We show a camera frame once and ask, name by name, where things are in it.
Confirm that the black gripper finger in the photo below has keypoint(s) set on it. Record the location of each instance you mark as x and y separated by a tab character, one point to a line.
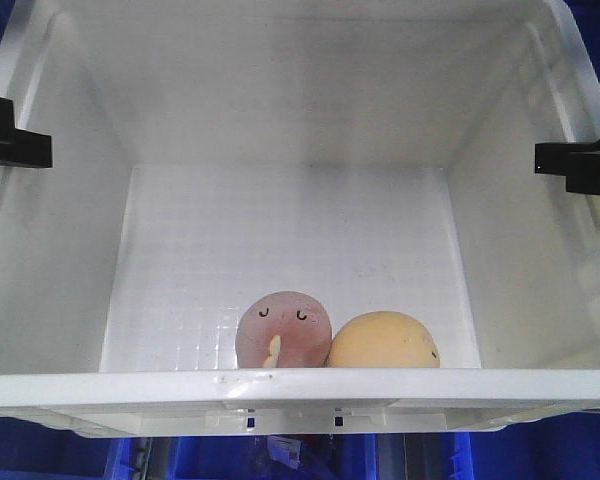
21	148
577	162

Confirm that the white plastic tote box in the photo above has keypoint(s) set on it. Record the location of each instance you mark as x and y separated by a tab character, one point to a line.
374	155

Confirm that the yellow plush ball toy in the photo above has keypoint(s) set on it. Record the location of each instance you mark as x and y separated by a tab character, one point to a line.
384	339

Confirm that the pink plush ball toy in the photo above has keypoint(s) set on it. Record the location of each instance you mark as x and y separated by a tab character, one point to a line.
284	329

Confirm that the blue storage bin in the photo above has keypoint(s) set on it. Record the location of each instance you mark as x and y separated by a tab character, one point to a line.
353	456

